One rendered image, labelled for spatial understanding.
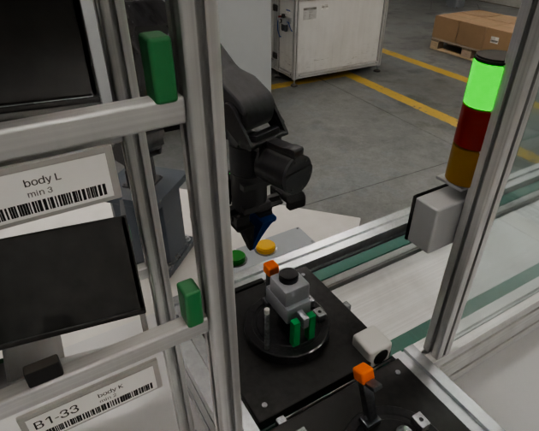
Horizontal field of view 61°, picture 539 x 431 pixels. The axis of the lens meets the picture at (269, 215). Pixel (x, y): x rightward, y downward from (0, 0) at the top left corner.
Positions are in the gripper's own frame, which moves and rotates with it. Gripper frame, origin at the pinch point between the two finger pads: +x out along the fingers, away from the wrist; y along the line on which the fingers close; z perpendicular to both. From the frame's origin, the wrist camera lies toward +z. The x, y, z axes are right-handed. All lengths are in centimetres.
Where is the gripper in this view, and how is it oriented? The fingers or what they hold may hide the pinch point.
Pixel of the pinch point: (250, 233)
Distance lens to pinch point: 77.2
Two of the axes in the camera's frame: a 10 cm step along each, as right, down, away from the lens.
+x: 0.0, 8.3, 5.6
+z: -5.1, -4.9, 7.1
